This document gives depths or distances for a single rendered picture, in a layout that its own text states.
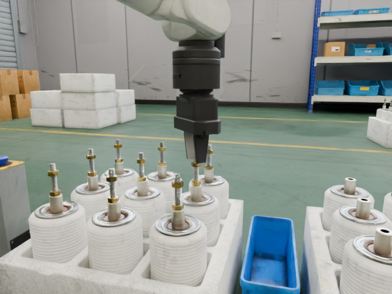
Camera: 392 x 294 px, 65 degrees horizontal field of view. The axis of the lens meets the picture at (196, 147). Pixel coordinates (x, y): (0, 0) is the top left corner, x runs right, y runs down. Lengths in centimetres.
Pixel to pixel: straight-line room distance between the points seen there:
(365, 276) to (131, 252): 35
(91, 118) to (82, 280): 274
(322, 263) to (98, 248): 38
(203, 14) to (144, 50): 569
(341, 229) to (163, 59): 560
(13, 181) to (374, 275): 66
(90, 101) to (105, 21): 362
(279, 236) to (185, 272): 44
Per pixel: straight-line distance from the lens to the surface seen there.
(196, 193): 61
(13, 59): 717
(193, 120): 54
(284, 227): 89
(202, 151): 58
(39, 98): 362
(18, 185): 76
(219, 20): 55
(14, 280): 65
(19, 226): 78
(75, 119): 333
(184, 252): 50
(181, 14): 50
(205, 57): 54
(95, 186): 71
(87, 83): 321
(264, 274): 86
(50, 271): 60
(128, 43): 637
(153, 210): 64
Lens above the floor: 49
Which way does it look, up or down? 13 degrees down
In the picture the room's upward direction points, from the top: straight up
